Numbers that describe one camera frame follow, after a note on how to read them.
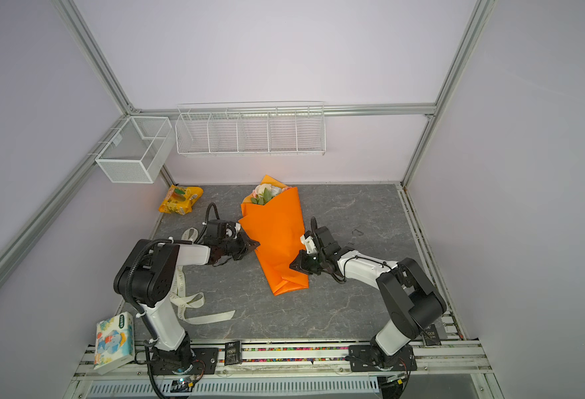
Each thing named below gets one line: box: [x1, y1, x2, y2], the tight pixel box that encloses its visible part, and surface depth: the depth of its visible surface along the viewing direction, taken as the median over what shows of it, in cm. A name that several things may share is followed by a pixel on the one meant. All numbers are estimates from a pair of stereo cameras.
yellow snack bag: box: [157, 184, 205, 216], surface depth 111 cm
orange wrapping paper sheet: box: [238, 174, 310, 296], surface depth 100 cm
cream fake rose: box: [255, 183, 273, 197], surface depth 111 cm
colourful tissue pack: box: [93, 311, 136, 375], surface depth 74 cm
